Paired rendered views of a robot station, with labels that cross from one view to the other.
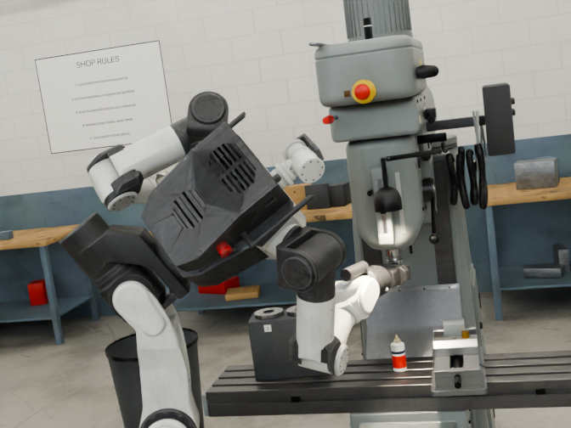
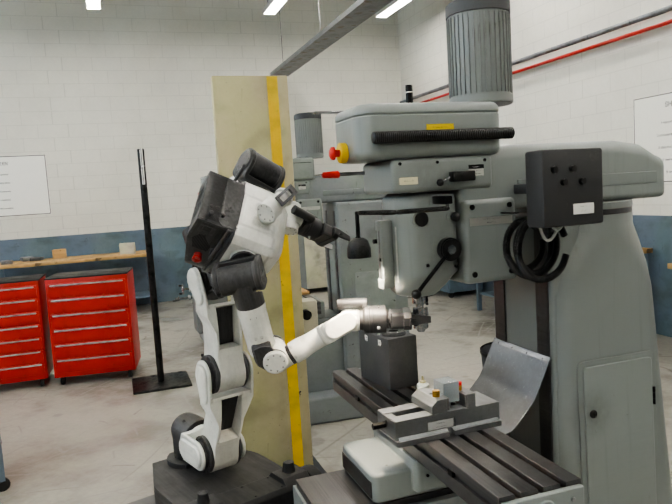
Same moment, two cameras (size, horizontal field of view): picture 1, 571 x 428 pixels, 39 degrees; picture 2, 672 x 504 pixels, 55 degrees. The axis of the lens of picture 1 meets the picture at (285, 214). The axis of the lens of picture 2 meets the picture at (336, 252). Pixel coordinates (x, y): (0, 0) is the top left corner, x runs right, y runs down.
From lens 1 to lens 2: 2.08 m
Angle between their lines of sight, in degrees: 56
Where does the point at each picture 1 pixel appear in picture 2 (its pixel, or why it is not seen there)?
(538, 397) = (449, 478)
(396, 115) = (384, 175)
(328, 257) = (234, 278)
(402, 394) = not seen: hidden behind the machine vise
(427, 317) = (517, 380)
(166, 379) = (210, 336)
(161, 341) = (202, 310)
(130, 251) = not seen: hidden behind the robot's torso
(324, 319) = (245, 324)
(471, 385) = (391, 434)
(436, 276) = (537, 344)
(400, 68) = (358, 134)
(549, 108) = not seen: outside the picture
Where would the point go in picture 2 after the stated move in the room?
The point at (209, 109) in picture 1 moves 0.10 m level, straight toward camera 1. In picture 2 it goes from (243, 160) to (216, 161)
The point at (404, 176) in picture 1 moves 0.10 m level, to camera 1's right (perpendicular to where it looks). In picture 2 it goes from (399, 231) to (421, 232)
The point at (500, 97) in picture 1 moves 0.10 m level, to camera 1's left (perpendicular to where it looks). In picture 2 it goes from (535, 164) to (506, 166)
